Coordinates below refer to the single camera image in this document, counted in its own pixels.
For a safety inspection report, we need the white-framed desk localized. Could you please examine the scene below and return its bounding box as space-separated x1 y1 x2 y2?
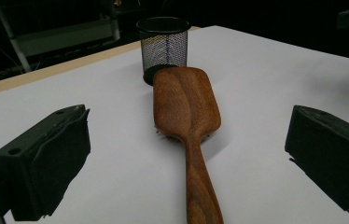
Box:
0 0 122 74

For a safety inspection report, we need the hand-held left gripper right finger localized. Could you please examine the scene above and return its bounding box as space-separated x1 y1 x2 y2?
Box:
285 105 349 220

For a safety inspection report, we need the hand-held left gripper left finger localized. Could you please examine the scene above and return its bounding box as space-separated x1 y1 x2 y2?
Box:
0 104 91 222

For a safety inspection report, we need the brown wooden hairbrush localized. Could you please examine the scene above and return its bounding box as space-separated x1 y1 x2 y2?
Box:
152 66 226 224

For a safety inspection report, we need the black mesh pen cup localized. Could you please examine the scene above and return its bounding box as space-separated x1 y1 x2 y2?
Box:
135 16 191 87

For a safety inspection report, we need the white table sheet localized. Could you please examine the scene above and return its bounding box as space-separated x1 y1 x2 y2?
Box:
0 25 349 224

